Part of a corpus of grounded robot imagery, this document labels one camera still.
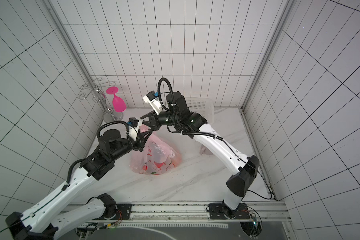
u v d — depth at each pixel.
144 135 0.63
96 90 0.92
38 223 0.38
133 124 0.55
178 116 0.51
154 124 0.54
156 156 0.74
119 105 0.98
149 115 0.57
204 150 0.89
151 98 0.54
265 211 0.75
